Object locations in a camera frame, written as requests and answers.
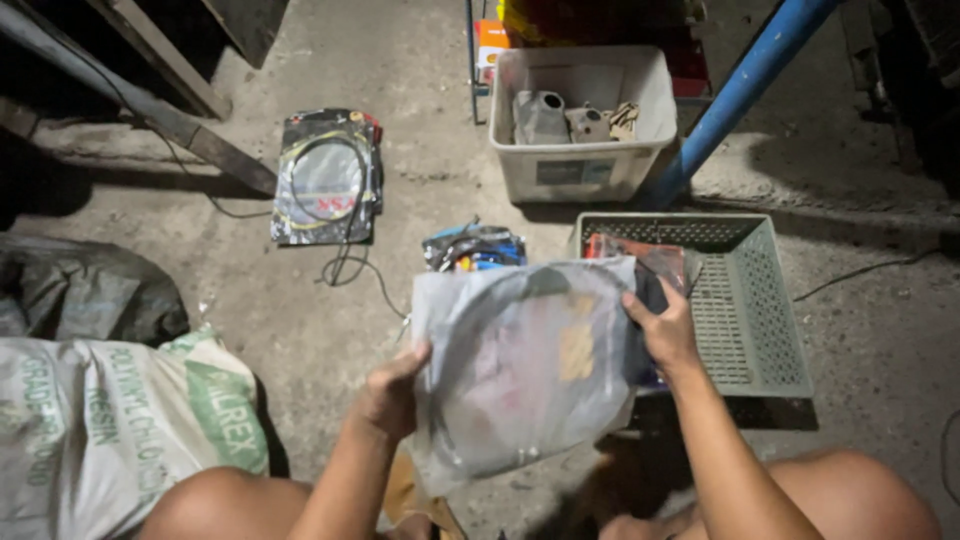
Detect stack of packaged cables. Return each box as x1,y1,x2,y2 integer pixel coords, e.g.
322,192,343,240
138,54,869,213
270,108,384,247

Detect white plastic storage bin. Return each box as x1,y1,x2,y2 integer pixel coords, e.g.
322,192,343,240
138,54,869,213
488,45,679,205

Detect wooden beam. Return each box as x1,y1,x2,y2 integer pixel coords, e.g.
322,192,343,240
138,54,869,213
0,0,279,198

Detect person's left leg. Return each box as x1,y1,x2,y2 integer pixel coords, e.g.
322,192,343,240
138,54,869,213
137,466,316,540

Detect orange and white box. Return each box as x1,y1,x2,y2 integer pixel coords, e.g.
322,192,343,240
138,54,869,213
474,18,513,84

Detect blue metal rack with goods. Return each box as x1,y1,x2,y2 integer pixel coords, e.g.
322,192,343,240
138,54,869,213
464,0,714,125

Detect red packaged part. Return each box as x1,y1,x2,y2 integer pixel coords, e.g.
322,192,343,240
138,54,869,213
583,232,687,295

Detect thin black floor wire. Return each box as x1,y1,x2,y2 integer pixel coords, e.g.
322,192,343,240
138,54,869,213
793,247,948,303

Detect grey plastic jug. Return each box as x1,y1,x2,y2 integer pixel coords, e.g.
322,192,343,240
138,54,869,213
513,90,571,146

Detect loose black cable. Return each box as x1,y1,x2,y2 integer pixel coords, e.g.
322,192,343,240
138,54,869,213
315,225,411,324

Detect person's left hand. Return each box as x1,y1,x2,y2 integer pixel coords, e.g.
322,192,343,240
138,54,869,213
354,339,434,443

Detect green perforated plastic crate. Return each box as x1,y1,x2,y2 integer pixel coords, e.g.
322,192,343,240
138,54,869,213
567,212,816,399

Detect brown cardboard piece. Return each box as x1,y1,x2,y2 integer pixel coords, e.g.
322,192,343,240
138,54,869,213
381,450,468,540

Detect black plastic bag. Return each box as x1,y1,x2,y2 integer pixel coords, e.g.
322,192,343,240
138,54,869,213
0,232,190,348

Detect clear plastic bag with cable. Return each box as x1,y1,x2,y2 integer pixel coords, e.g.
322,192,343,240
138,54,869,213
410,257,655,498

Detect person's right leg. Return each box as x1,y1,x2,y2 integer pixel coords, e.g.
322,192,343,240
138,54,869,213
600,448,942,540

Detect person's right hand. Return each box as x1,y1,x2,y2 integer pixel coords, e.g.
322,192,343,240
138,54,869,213
621,277,702,378

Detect white and green woven sack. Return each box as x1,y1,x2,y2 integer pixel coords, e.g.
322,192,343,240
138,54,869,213
0,324,270,540

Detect blue and black cable packet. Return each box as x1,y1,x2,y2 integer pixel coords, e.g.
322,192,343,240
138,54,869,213
422,219,528,273

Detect person's leg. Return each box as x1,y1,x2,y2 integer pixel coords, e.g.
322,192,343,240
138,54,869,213
137,466,316,540
600,448,942,540

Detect blue metal pole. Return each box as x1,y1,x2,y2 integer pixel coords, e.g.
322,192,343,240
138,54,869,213
643,0,841,211

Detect small grey plastic container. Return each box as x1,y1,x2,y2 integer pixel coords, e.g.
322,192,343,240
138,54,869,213
564,106,612,144

